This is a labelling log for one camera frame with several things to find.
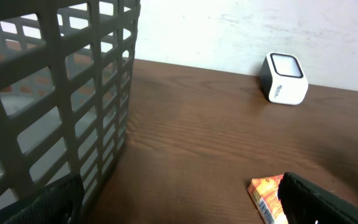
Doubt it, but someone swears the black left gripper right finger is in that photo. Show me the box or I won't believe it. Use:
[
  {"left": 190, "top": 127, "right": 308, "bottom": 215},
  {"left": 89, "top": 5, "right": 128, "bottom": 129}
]
[{"left": 278, "top": 172, "right": 358, "bottom": 224}]

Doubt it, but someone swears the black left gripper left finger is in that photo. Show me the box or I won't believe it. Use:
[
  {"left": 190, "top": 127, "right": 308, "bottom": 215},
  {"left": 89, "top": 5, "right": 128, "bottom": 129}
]
[{"left": 0, "top": 174, "right": 85, "bottom": 224}]

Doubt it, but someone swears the white barcode scanner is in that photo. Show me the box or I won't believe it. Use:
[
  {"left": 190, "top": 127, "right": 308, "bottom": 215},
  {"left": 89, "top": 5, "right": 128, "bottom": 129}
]
[{"left": 259, "top": 52, "right": 308, "bottom": 105}]

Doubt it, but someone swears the orange small box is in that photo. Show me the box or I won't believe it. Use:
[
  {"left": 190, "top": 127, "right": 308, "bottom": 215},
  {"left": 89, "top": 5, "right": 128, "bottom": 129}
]
[{"left": 247, "top": 174, "right": 288, "bottom": 224}]

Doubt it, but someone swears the dark grey plastic basket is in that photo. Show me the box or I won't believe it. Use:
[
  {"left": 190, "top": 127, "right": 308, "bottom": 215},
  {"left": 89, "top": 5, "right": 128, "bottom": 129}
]
[{"left": 0, "top": 0, "right": 140, "bottom": 212}]

